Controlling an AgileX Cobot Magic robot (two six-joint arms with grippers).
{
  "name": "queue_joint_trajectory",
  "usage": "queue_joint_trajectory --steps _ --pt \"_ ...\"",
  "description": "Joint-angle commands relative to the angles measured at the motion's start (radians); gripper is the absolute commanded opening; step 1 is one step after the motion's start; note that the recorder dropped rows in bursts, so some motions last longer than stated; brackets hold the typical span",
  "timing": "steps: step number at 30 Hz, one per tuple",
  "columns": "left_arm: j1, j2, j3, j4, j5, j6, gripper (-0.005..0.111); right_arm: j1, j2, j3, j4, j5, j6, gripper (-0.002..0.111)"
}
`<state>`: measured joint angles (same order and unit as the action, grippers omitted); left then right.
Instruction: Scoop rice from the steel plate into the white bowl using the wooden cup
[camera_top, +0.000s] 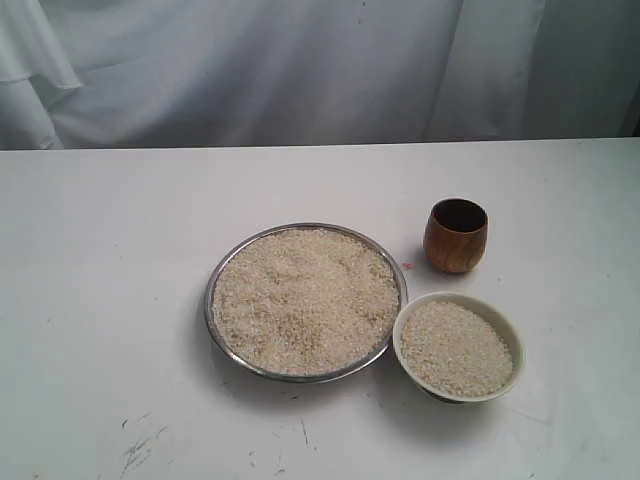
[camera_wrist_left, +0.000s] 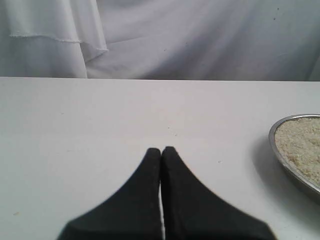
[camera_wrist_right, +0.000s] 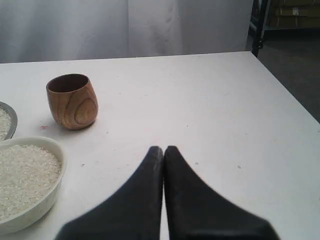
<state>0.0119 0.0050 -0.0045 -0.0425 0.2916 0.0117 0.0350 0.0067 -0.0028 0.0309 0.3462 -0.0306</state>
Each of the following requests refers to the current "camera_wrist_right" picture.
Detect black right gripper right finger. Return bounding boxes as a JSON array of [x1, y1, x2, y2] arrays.
[[164, 146, 279, 240]]

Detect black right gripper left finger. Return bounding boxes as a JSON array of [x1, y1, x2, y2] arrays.
[[56, 146, 164, 240]]

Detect brown wooden cup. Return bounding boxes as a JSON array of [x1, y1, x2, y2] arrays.
[[46, 73, 99, 130]]

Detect white ceramic bowl with rice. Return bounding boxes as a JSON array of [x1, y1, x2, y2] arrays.
[[0, 136, 67, 235]]

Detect steel plate with rice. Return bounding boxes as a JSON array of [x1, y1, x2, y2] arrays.
[[0, 102, 18, 141]]

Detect white backdrop curtain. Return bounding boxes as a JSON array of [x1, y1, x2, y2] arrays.
[[0, 0, 253, 63]]

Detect black metal shelf frame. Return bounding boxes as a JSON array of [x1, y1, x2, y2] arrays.
[[249, 0, 320, 56]]

